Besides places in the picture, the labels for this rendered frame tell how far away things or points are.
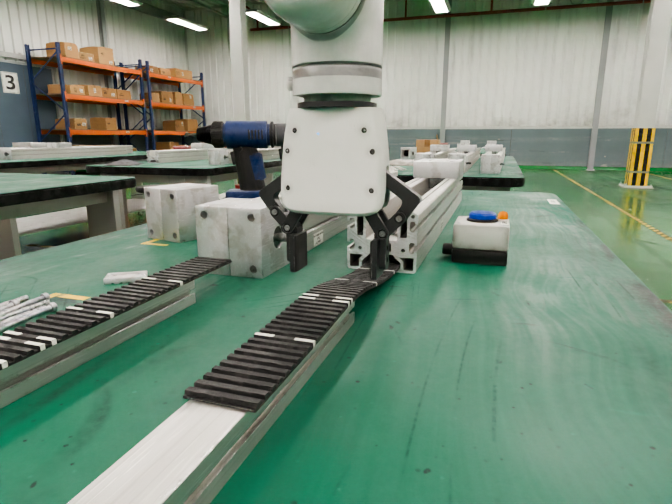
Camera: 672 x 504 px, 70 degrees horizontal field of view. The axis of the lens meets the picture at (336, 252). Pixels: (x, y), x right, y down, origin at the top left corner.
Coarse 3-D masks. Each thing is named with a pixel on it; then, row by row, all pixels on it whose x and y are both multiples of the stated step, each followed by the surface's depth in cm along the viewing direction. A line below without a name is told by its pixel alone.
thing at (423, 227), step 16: (432, 192) 90; (448, 192) 112; (384, 208) 78; (416, 208) 70; (432, 208) 79; (448, 208) 106; (352, 224) 70; (368, 224) 69; (416, 224) 71; (432, 224) 81; (368, 240) 68; (400, 240) 67; (416, 240) 66; (432, 240) 82; (352, 256) 71; (368, 256) 73; (400, 256) 67; (416, 256) 67; (400, 272) 68
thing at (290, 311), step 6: (288, 306) 44; (282, 312) 43; (288, 312) 43; (294, 312) 43; (300, 312) 43; (306, 312) 43; (312, 312) 43; (318, 312) 43; (324, 312) 43; (330, 312) 43; (336, 312) 43; (312, 318) 42; (318, 318) 42; (324, 318) 42; (330, 318) 41; (336, 318) 42
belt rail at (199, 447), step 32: (352, 320) 49; (320, 352) 40; (288, 384) 36; (192, 416) 28; (224, 416) 28; (256, 416) 30; (160, 448) 25; (192, 448) 25; (224, 448) 26; (96, 480) 23; (128, 480) 23; (160, 480) 23; (192, 480) 24; (224, 480) 27
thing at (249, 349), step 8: (248, 344) 36; (256, 344) 36; (240, 352) 35; (248, 352) 35; (256, 352) 35; (264, 352) 35; (272, 352) 36; (280, 352) 35; (288, 352) 35; (296, 352) 35; (304, 352) 35; (280, 360) 34; (288, 360) 34; (296, 360) 34
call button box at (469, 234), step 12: (468, 216) 78; (456, 228) 72; (468, 228) 72; (480, 228) 71; (492, 228) 70; (504, 228) 70; (456, 240) 72; (468, 240) 72; (480, 240) 71; (492, 240) 71; (504, 240) 70; (444, 252) 77; (456, 252) 73; (468, 252) 72; (480, 252) 72; (492, 252) 71; (504, 252) 71; (492, 264) 72; (504, 264) 71
